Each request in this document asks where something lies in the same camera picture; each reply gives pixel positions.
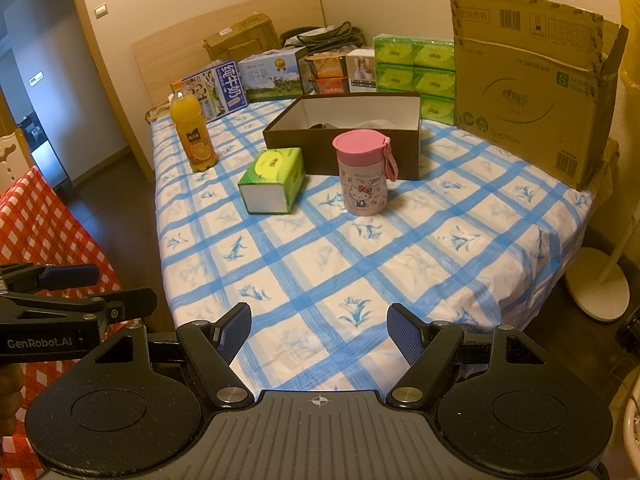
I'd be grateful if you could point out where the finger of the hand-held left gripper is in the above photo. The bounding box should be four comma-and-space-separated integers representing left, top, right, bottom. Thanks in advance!
0, 287, 157, 322
0, 264, 101, 293

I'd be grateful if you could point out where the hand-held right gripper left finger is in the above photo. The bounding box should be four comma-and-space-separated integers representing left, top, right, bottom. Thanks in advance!
94, 302, 252, 409

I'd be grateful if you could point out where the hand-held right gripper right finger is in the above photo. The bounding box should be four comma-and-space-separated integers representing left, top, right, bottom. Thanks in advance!
386, 303, 548, 408

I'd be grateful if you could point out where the dark brown shoebox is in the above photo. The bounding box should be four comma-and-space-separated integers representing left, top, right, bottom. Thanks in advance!
262, 92, 422, 182

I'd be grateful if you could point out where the red checked cloth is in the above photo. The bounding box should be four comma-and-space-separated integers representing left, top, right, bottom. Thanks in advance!
0, 165, 128, 466

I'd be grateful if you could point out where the turned wooden leg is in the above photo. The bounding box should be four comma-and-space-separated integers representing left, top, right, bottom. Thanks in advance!
0, 360, 27, 438

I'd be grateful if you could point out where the blue checked tablecloth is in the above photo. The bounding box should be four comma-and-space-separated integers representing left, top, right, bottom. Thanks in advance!
147, 92, 596, 397

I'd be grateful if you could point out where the white carved chair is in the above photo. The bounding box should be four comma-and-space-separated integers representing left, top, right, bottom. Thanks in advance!
0, 129, 29, 192

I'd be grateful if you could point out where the green tissue box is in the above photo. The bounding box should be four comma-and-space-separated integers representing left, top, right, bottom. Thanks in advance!
236, 147, 307, 216

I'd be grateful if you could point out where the pink lidded cartoon cup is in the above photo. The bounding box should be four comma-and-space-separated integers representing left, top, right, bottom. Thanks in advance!
332, 130, 399, 218

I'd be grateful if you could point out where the orange juice bottle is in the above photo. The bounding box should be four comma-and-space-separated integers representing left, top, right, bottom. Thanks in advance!
169, 91, 219, 174

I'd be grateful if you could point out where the white fan stand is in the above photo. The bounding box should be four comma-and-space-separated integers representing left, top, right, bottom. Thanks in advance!
565, 82, 640, 322

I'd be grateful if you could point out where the blue printed milk carton box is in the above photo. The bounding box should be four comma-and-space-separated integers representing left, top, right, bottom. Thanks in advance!
170, 60, 250, 122

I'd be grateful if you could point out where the stack of green tissue packs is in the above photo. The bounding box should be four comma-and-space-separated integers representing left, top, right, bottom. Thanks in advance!
373, 33, 457, 126

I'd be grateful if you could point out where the cow print milk carton box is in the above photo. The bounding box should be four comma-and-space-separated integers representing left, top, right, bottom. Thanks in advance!
237, 46, 310, 104

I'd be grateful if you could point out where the red printed gift box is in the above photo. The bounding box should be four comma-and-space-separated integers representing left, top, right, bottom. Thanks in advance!
310, 76, 349, 95

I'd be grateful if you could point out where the white product box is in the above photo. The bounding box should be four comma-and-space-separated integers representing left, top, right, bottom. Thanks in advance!
345, 48, 377, 94

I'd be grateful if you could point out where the large open cardboard box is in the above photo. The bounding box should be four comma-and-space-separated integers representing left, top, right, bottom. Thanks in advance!
447, 0, 630, 192

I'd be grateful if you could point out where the light wooden headboard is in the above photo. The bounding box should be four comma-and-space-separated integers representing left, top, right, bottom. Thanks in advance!
131, 0, 326, 111

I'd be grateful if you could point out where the orange printed gift box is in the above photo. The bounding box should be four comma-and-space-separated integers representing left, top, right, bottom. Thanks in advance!
304, 54, 348, 79

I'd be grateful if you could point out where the small brown cardboard box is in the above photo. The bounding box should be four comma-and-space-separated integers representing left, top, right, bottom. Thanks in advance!
202, 12, 281, 64

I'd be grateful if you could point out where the dark strapped bag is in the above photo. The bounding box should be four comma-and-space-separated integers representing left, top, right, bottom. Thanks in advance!
279, 22, 366, 54

